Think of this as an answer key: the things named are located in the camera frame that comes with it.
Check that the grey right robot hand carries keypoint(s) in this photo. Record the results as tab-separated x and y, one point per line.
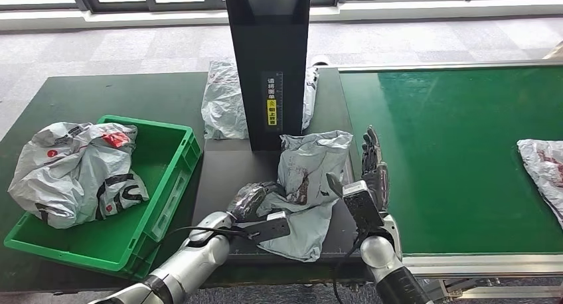
376	179

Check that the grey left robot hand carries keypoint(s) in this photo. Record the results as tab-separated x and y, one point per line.
248	201

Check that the grey parcel dark red print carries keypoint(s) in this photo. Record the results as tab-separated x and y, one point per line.
308	161

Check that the grey parcel black lettering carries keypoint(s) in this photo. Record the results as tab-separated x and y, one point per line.
70	170

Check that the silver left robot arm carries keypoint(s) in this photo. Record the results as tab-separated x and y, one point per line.
193	262

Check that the green conveyor belt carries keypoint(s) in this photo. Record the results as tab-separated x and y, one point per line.
440	152

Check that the plain grey parcel bag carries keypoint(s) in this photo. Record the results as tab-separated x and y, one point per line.
224	104

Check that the yellow and black machine sticker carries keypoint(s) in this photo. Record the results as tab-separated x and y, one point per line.
272	102

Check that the black inbound scanner machine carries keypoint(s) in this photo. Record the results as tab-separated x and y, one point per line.
268	51

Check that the green plastic crate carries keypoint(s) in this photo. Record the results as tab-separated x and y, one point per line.
167	170

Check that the white round object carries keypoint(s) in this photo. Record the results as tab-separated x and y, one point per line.
321	60

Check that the dark green table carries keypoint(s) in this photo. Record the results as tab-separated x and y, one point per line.
132	95

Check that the person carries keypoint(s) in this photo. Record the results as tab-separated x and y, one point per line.
555	51

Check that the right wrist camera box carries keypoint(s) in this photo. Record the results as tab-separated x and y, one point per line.
360	205

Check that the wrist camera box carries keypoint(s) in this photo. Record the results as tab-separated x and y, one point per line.
272	227
360	205

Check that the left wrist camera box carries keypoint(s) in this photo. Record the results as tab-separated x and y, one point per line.
272	227

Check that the aluminium conveyor frame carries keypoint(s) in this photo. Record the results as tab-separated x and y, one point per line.
484	267

